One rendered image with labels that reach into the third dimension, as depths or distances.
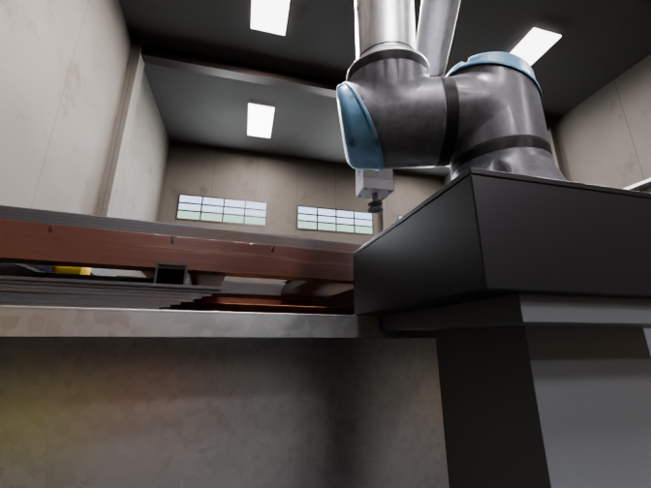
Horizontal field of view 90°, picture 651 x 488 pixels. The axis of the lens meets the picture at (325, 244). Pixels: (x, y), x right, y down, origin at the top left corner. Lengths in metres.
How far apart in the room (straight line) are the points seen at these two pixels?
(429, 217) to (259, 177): 9.62
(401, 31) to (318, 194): 9.47
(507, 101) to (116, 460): 0.68
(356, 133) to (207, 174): 9.53
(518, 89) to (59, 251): 0.70
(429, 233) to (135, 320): 0.32
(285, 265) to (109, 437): 0.37
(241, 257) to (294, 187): 9.26
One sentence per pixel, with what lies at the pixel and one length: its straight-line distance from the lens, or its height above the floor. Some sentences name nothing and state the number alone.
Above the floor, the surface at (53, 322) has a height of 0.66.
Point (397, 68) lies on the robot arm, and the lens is 0.46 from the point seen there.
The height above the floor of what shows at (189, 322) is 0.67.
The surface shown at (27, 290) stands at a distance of 0.53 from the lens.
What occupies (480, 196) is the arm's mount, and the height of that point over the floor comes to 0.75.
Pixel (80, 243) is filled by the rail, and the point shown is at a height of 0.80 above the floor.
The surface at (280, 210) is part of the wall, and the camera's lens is 9.51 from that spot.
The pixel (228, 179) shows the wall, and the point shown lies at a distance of 9.82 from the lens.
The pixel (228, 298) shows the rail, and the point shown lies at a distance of 1.32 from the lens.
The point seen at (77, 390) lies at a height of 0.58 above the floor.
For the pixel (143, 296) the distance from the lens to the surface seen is 0.50.
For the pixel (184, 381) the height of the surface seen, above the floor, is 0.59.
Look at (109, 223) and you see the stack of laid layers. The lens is 0.71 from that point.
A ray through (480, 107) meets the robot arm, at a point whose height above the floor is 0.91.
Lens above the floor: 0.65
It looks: 16 degrees up
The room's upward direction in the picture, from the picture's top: straight up
